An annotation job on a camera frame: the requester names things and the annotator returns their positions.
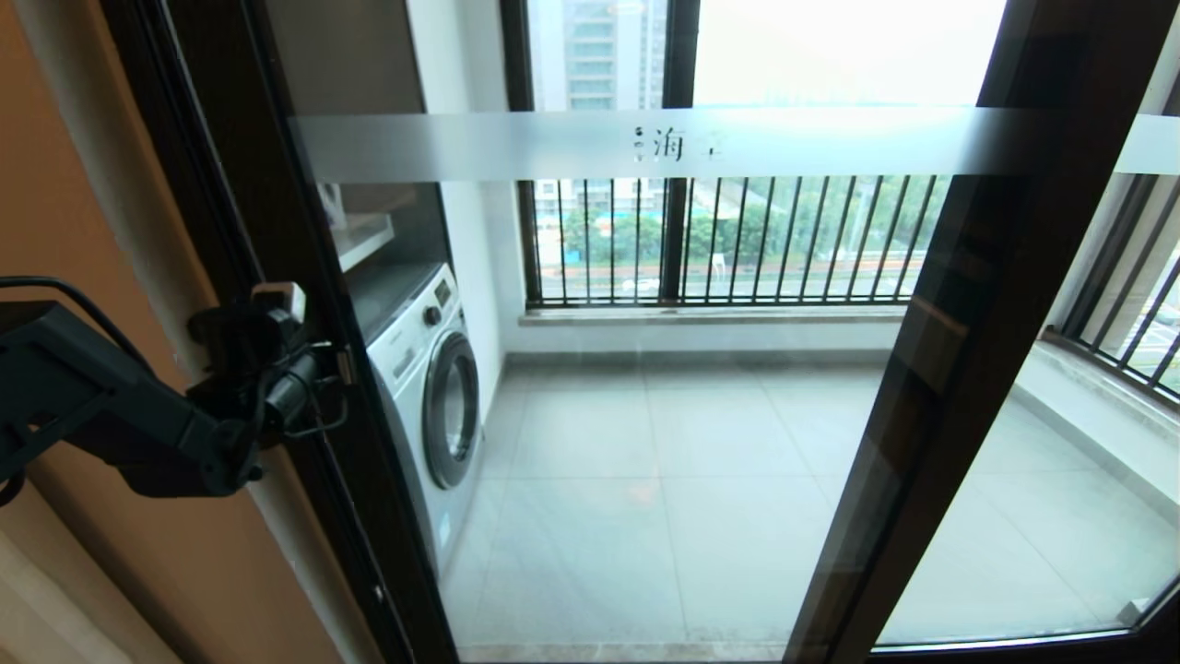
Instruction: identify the black short window railing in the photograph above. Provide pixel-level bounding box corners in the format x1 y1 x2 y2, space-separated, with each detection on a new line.
1051 175 1180 407

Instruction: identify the black sliding door frame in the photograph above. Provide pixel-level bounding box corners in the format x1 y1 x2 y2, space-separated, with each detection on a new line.
871 0 1180 664

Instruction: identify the short grey stone window sill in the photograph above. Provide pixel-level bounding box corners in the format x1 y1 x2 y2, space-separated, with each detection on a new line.
1019 337 1180 434

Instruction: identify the black long window railing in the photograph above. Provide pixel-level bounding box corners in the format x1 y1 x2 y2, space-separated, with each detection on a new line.
530 175 950 307

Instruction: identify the silver front-load washing machine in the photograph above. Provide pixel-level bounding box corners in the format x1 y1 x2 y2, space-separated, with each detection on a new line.
346 263 487 577

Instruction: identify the long grey stone window sill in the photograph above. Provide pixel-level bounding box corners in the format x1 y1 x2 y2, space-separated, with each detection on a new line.
519 304 909 329

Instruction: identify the glass door with printed characters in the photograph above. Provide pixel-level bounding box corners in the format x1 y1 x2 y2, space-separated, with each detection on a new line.
166 0 1180 664

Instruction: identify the white stone shelf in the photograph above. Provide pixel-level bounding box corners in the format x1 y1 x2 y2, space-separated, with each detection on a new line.
334 214 397 274

